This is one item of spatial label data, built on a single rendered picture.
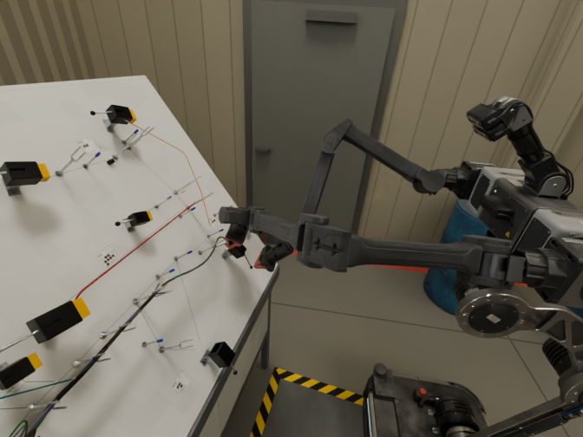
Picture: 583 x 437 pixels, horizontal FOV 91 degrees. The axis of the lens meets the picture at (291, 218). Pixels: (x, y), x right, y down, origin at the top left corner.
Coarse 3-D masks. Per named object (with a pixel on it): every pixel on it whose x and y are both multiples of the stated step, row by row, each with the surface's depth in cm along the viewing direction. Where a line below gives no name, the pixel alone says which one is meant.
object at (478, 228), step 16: (464, 208) 213; (448, 224) 231; (464, 224) 209; (480, 224) 199; (448, 240) 227; (432, 272) 247; (448, 272) 229; (432, 288) 247; (448, 288) 232; (448, 304) 236
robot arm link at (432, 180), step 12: (348, 120) 102; (336, 132) 103; (348, 132) 103; (360, 132) 103; (336, 144) 103; (360, 144) 104; (372, 144) 103; (372, 156) 106; (384, 156) 103; (396, 156) 103; (396, 168) 103; (408, 168) 102; (420, 168) 101; (408, 180) 107; (420, 180) 101; (432, 180) 99; (444, 180) 99; (420, 192) 108
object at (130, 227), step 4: (136, 212) 83; (140, 212) 84; (144, 212) 85; (128, 216) 83; (132, 216) 83; (136, 216) 83; (140, 216) 84; (144, 216) 85; (124, 220) 87; (128, 220) 82; (132, 220) 83; (136, 220) 82; (140, 220) 83; (144, 220) 84; (148, 220) 86; (116, 224) 79; (120, 224) 80; (128, 224) 86; (132, 224) 83; (136, 224) 83; (140, 224) 85; (128, 228) 87; (132, 228) 88
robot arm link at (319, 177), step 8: (328, 136) 102; (336, 136) 101; (328, 144) 102; (320, 152) 104; (328, 152) 102; (320, 160) 105; (328, 160) 105; (320, 168) 105; (328, 168) 105; (312, 176) 106; (320, 176) 105; (312, 184) 106; (320, 184) 105; (312, 192) 106; (320, 192) 106; (312, 200) 106; (304, 208) 106; (312, 208) 106
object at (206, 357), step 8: (216, 344) 90; (224, 344) 89; (208, 352) 93; (216, 352) 86; (224, 352) 88; (232, 352) 90; (200, 360) 91; (208, 360) 91; (216, 360) 87; (224, 360) 86; (232, 360) 89
